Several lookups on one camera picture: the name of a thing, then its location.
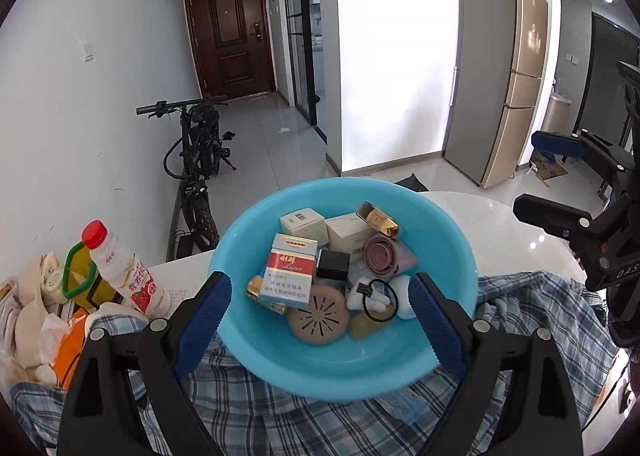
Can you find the cardboard piece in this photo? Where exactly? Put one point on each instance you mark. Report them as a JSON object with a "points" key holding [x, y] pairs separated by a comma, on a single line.
{"points": [[547, 169]]}

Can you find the amber soap bar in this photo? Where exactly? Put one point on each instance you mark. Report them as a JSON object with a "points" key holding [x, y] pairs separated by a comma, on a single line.
{"points": [[362, 328]]}

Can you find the black frame glass door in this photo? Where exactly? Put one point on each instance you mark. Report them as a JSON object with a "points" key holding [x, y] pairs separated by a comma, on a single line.
{"points": [[302, 61]]}

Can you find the beige trash bin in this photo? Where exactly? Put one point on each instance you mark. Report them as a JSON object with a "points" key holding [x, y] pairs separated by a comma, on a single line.
{"points": [[556, 114]]}

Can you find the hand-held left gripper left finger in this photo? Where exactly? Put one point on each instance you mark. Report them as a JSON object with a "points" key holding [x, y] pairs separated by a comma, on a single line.
{"points": [[205, 321]]}

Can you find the red cap drink bottle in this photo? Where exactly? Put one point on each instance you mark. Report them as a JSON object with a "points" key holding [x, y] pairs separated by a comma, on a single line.
{"points": [[125, 271]]}

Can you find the dark brown door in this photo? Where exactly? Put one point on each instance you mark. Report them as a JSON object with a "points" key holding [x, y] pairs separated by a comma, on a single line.
{"points": [[230, 36]]}

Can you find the beige plastic bag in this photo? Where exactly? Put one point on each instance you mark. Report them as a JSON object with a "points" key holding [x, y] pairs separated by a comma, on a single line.
{"points": [[30, 331]]}

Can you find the large white box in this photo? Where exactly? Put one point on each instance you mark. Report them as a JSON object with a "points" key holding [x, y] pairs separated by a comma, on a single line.
{"points": [[347, 233]]}

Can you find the brown round perforated lid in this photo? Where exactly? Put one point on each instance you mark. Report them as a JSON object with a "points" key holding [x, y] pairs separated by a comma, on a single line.
{"points": [[317, 321]]}

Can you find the gold cigarette pack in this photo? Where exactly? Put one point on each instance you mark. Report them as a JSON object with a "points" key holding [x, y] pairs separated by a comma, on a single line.
{"points": [[380, 223]]}

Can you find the black bicycle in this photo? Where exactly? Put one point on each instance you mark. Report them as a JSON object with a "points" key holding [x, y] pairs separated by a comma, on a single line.
{"points": [[195, 156]]}

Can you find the red white cigarette pack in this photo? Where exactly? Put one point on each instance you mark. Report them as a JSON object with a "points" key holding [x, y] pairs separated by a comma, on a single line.
{"points": [[287, 276]]}

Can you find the white light switch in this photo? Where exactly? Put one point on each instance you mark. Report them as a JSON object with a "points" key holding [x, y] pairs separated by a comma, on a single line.
{"points": [[86, 50]]}

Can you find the tall grey gold fridge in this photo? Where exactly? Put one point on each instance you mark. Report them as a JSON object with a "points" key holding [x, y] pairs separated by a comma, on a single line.
{"points": [[490, 86]]}

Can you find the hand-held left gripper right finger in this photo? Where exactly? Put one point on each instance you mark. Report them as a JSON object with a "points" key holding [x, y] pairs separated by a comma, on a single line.
{"points": [[435, 321]]}

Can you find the pink collapsible cup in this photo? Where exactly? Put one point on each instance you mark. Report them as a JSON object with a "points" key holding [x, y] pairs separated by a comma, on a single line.
{"points": [[385, 256]]}

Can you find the orange plastic bag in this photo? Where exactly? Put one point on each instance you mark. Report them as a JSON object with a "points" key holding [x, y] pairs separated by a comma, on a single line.
{"points": [[70, 351]]}

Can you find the small black box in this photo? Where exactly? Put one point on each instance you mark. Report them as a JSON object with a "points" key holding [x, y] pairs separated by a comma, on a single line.
{"points": [[332, 263]]}

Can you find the blue plaid shirt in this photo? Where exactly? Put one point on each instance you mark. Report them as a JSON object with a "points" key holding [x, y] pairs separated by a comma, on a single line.
{"points": [[525, 296]]}

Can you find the dark wardrobe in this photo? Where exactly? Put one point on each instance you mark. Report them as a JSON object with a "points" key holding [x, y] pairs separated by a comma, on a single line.
{"points": [[605, 76]]}

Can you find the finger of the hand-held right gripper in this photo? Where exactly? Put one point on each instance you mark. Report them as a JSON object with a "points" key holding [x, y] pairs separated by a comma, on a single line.
{"points": [[557, 142], [545, 213]]}

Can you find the small white box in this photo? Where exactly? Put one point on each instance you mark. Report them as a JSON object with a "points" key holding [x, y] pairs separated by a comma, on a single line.
{"points": [[300, 223]]}

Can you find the blue plastic basin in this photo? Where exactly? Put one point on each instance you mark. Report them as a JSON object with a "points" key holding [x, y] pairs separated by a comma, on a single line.
{"points": [[250, 216]]}

